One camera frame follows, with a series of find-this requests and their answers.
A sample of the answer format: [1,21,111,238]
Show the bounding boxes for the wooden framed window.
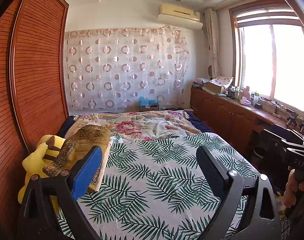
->
[229,5,304,113]

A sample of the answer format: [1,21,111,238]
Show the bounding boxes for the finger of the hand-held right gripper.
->
[274,124,304,146]
[263,129,291,153]

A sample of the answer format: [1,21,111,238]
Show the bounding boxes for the golden paisley patterned shirt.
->
[42,124,114,193]

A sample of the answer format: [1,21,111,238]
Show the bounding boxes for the long wooden cabinet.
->
[190,86,292,160]

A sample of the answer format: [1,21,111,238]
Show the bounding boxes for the yellow plush toy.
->
[18,134,75,213]

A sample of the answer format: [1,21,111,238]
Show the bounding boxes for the stack of papers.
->
[193,78,210,89]

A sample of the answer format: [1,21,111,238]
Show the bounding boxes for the small cardboard box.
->
[139,104,160,112]

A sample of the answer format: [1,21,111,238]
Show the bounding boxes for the grey round bin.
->
[253,146,266,159]

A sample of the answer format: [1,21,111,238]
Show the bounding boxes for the dark bottles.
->
[228,85,240,99]

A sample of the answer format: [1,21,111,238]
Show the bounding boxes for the sheer circle pattern curtain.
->
[64,27,190,109]

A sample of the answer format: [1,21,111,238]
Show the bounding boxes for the wooden louvred wardrobe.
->
[0,0,70,205]

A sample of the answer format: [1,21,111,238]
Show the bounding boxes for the wall air conditioner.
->
[157,2,203,29]

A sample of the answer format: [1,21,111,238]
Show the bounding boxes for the open cardboard box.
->
[205,81,226,94]

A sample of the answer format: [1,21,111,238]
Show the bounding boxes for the floral blanket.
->
[72,111,207,142]

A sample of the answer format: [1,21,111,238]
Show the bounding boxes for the person's right hand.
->
[283,169,304,209]

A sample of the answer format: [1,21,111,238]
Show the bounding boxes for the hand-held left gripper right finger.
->
[196,145,282,240]

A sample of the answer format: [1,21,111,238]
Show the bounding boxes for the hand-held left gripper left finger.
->
[17,145,103,240]

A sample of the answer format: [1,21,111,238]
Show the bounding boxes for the cardboard box with cloth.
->
[210,76,234,88]

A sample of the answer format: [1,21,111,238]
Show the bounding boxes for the leaf print bed sheet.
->
[57,132,261,240]

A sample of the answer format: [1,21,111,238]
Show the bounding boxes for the pale floral window curtain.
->
[204,8,221,80]

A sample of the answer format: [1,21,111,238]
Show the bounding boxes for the tangled black cables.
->
[270,101,292,117]

